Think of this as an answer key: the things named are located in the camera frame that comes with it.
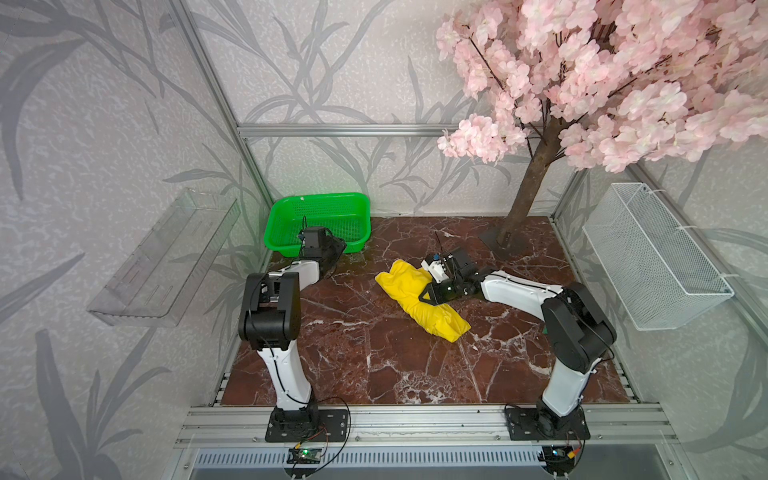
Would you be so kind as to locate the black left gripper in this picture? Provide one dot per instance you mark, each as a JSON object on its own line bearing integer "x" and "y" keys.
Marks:
{"x": 338, "y": 246}

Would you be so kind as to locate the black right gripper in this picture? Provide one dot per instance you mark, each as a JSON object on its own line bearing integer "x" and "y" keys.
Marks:
{"x": 431, "y": 289}

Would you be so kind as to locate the green plastic basket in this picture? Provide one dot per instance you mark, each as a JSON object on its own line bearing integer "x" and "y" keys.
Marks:
{"x": 346, "y": 215}

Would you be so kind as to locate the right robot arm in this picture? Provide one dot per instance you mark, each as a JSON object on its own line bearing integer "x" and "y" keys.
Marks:
{"x": 578, "y": 330}

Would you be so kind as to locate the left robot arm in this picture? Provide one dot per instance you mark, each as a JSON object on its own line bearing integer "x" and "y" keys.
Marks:
{"x": 270, "y": 322}

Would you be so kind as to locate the right circuit board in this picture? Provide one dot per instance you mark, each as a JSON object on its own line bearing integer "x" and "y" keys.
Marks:
{"x": 557, "y": 455}

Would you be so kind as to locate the left green circuit board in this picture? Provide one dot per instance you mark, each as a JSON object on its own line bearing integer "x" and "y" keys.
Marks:
{"x": 306, "y": 456}

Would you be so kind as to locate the artificial cherry blossom tree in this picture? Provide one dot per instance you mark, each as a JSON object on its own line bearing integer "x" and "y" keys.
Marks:
{"x": 604, "y": 83}

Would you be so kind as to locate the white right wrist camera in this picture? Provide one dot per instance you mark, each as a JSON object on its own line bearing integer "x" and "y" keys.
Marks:
{"x": 435, "y": 265}

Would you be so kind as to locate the clear acrylic wall shelf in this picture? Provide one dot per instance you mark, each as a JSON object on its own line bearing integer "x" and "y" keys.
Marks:
{"x": 156, "y": 284}

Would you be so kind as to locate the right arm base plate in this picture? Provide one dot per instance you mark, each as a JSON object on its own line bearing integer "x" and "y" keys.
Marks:
{"x": 539, "y": 423}

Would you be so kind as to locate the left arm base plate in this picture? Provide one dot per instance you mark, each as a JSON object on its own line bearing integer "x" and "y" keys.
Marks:
{"x": 307, "y": 424}

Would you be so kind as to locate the aluminium front rail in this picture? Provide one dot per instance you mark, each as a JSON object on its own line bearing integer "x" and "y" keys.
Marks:
{"x": 426, "y": 425}

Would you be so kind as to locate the white wire mesh basket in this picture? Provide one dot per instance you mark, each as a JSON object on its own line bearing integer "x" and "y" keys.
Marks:
{"x": 661, "y": 275}

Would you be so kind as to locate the aluminium frame post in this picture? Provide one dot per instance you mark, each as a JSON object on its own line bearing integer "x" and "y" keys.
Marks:
{"x": 183, "y": 17}

